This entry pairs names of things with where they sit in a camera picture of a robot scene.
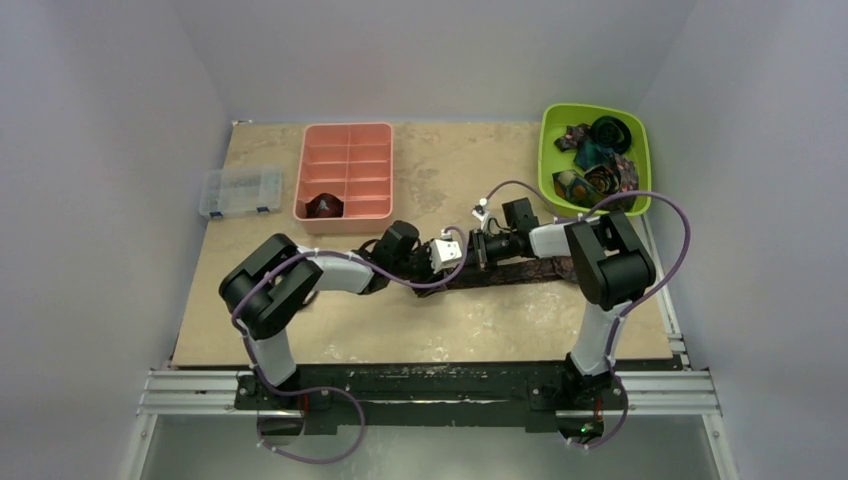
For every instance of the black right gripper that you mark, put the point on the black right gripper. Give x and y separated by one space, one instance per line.
479 248

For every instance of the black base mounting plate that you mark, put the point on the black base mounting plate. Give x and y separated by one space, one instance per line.
536 396

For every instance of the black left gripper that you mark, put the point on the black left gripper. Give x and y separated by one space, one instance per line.
423 251

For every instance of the clear plastic organizer box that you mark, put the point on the clear plastic organizer box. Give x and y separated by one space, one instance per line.
244 191

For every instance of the dark green rolled tie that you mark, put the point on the dark green rolled tie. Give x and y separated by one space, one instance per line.
612 133

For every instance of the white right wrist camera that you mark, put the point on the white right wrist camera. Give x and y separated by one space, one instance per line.
482 213

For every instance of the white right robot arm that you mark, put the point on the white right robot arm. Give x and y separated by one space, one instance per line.
608 261

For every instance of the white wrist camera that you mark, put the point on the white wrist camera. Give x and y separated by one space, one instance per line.
482 213
445 254

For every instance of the colourful ties pile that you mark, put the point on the colourful ties pile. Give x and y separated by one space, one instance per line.
598 173

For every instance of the brown patterned necktie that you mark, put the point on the brown patterned necktie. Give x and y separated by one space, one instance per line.
532 271

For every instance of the aluminium frame rail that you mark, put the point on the aluminium frame rail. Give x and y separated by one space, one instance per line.
187 427

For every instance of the dark red rolled tie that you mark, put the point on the dark red rolled tie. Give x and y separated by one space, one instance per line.
324 206

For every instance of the pink compartment tray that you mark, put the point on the pink compartment tray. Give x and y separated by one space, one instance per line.
355 162

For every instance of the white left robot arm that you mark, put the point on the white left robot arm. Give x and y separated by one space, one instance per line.
272 285

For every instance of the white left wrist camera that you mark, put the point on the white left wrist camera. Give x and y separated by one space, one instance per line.
445 254

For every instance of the green plastic bin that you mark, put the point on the green plastic bin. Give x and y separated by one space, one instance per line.
550 160

